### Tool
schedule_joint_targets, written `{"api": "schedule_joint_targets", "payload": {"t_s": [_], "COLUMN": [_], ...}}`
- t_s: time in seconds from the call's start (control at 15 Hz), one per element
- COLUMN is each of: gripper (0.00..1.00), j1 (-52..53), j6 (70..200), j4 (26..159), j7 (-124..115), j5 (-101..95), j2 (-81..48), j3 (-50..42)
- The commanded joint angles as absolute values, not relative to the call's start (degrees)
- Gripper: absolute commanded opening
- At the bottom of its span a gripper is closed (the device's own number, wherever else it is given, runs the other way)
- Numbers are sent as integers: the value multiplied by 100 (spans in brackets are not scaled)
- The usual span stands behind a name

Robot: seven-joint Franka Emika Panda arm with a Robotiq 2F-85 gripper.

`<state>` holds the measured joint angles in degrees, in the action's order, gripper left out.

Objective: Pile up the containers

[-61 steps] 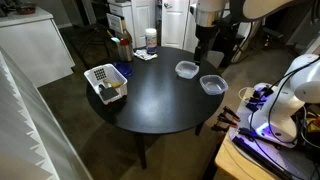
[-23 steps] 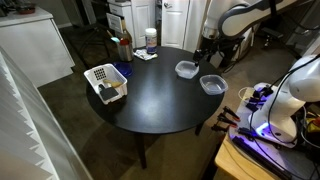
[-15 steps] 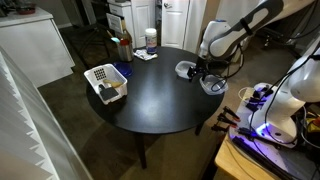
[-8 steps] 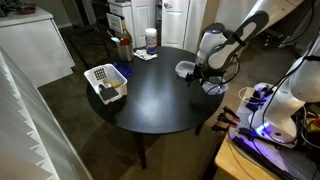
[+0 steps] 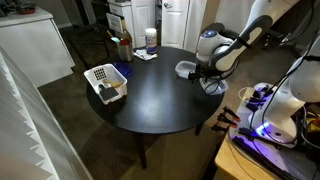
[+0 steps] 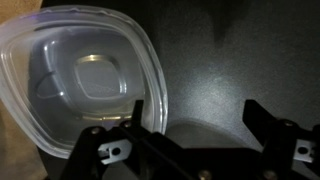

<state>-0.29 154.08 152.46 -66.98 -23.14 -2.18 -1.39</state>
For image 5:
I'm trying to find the white wipes canister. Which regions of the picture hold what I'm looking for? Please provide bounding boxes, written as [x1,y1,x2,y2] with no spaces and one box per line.
[144,27,158,55]

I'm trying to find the red bowl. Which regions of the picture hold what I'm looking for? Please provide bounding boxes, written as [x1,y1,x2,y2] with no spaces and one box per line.
[16,3,37,15]

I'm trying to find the dark wooden chair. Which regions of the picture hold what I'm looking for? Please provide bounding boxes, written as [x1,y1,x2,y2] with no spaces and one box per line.
[68,22,116,69]

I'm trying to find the white panel door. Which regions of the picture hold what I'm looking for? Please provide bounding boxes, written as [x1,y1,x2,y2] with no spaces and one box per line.
[160,0,191,50]

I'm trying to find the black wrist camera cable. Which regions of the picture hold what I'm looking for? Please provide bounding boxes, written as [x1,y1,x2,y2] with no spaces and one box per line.
[203,59,239,96]

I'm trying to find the blue bowl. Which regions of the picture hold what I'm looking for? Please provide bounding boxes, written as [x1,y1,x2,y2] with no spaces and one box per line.
[112,61,134,78]

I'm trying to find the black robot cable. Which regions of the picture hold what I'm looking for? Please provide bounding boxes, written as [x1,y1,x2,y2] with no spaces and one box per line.
[261,29,320,134]

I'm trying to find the crumpled snack packet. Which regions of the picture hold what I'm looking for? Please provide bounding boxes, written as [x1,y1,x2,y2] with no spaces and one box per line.
[133,48,159,62]

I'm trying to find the white window blinds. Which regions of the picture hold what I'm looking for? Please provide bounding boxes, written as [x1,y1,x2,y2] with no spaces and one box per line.
[0,46,94,180]

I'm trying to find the metal utensil holder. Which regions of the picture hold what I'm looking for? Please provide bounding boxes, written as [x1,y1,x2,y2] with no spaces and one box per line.
[117,41,135,63]

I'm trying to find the white plastic basket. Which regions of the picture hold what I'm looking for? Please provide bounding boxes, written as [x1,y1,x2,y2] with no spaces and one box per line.
[83,63,129,106]

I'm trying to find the clear square plastic container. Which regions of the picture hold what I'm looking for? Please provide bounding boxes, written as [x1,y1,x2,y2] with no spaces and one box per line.
[199,77,229,96]
[174,60,198,80]

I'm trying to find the wooden spatula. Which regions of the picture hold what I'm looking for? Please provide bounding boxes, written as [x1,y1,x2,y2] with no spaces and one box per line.
[119,18,132,42]

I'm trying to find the white cable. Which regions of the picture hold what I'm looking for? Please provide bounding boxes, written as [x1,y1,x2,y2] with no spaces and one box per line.
[237,86,256,101]

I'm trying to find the black clamp orange tips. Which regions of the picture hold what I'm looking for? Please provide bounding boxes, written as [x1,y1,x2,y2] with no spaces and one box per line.
[211,123,231,133]
[222,105,241,122]
[217,113,238,129]

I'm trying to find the light wooden robot stand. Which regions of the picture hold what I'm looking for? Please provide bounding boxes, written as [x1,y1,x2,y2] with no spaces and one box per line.
[214,86,320,180]

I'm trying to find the wooden utensil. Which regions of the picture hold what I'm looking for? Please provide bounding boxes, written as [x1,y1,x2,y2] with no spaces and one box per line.
[102,78,124,89]

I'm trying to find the white tall cabinet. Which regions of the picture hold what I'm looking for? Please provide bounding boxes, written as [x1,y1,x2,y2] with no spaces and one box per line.
[108,0,156,48]

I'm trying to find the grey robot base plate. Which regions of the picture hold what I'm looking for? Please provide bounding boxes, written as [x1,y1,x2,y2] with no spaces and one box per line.
[229,109,320,180]

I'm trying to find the round black table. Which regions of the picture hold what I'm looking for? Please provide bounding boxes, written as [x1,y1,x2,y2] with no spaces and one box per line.
[85,45,225,170]

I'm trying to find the white kitchen counter cabinet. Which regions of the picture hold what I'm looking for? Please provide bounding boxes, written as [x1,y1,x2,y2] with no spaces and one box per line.
[0,6,76,88]

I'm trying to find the white paper sign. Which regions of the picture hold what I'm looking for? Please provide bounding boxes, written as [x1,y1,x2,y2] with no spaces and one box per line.
[106,12,125,34]

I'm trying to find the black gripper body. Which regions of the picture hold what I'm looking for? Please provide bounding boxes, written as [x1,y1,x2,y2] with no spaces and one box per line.
[194,61,223,81]

